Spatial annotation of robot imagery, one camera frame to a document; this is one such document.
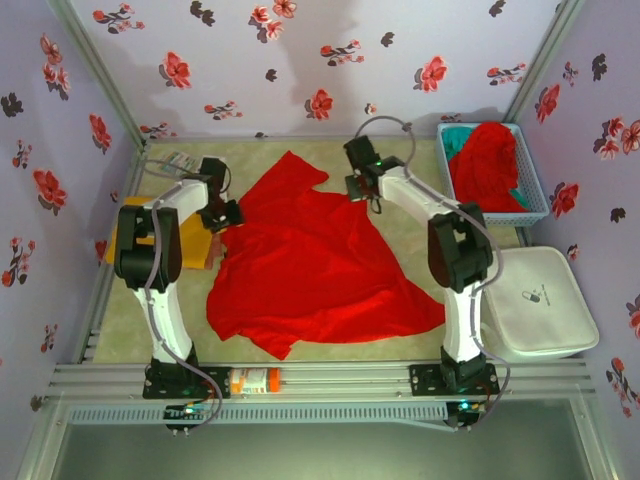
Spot large red t-shirt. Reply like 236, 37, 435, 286
206, 149, 446, 361

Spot folded pink cloth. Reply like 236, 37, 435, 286
208, 233, 227, 272

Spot folded yellow t-shirt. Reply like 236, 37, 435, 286
104, 196, 224, 271

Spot teal printed card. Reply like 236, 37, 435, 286
160, 149, 201, 176

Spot crumpled red t-shirt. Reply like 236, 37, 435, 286
447, 121, 524, 214

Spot pale green fuzzy mat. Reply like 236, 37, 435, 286
92, 139, 529, 364

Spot orange pill bottle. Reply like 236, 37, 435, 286
228, 367, 281, 396

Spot blue plastic basket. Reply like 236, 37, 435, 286
437, 122, 551, 229

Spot small circuit board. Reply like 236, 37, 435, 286
446, 399, 489, 434
163, 402, 214, 437

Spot white plastic lid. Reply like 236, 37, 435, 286
482, 245, 601, 362

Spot grey metal sheet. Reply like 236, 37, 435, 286
14, 394, 626, 480

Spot grey left arm cable tube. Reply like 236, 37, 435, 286
142, 157, 224, 431

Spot grey arm cable tube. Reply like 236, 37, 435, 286
353, 114, 511, 434
142, 157, 224, 431

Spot grey right arm cable tube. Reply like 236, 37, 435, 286
353, 114, 511, 434

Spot aluminium frame bar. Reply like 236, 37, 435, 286
142, 133, 441, 146
74, 144, 150, 364

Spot aluminium mounting rail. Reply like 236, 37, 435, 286
49, 362, 596, 399

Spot aluminium frame post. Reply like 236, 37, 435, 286
47, 0, 149, 149
507, 0, 586, 126

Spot grey slotted cable duct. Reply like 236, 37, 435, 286
67, 402, 449, 427

